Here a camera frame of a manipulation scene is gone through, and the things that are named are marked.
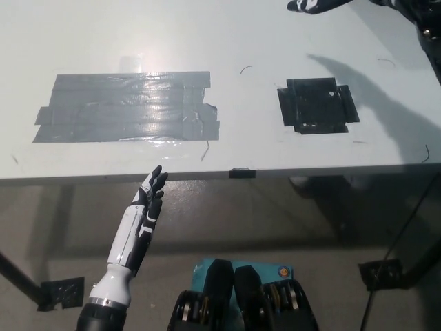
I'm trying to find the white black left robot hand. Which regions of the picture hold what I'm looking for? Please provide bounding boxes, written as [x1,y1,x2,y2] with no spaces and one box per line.
[106,164,170,277]

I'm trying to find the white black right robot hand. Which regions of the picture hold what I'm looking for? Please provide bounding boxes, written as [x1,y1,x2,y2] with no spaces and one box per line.
[287,0,346,16]

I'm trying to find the black desk leg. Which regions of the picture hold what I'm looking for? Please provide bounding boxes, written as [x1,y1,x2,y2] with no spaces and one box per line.
[401,222,441,289]
[0,252,46,308]

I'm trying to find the black floor tape patch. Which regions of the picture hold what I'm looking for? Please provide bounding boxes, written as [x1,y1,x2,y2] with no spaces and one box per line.
[36,276,85,312]
[357,259,404,290]

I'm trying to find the clear tape strip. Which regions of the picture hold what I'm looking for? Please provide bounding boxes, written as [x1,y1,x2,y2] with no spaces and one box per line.
[10,137,212,162]

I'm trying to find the black tape square patch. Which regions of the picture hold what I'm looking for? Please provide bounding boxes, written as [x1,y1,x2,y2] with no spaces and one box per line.
[277,77,361,135]

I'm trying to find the small black tape piece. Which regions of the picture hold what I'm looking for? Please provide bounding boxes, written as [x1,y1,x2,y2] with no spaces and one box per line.
[228,167,257,179]

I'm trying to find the grey duct tape patch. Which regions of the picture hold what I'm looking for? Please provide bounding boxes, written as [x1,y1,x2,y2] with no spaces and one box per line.
[32,70,222,144]

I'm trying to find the black cable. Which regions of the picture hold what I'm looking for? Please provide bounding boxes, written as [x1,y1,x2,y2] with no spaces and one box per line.
[358,171,437,331]

